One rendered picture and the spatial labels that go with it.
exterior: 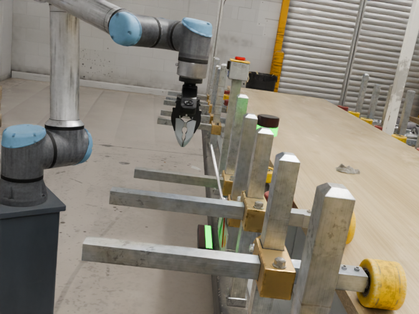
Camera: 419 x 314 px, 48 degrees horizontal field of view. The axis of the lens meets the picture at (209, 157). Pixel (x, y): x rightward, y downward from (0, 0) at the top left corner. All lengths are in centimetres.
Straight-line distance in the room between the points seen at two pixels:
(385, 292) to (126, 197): 53
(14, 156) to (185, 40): 78
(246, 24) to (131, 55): 221
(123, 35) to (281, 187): 76
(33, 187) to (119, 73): 729
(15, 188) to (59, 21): 63
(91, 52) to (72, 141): 720
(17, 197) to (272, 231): 122
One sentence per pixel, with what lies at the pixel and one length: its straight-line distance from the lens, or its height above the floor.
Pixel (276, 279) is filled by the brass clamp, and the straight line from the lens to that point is 76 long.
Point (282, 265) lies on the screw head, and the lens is 76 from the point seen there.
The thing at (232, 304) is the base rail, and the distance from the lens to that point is 115.
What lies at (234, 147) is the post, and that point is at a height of 96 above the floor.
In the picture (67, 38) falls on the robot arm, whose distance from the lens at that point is 189.
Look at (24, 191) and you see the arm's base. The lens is 185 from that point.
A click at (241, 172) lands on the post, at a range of 129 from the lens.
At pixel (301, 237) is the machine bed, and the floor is 78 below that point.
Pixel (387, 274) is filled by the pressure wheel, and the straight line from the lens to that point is 84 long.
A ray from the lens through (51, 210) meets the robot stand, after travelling 186.
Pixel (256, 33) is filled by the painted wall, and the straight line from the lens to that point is 920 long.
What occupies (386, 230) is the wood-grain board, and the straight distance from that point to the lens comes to 125.
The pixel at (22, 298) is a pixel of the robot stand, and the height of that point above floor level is 24.
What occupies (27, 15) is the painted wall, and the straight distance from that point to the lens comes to 923.
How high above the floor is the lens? 131
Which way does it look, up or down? 15 degrees down
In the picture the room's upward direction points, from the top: 8 degrees clockwise
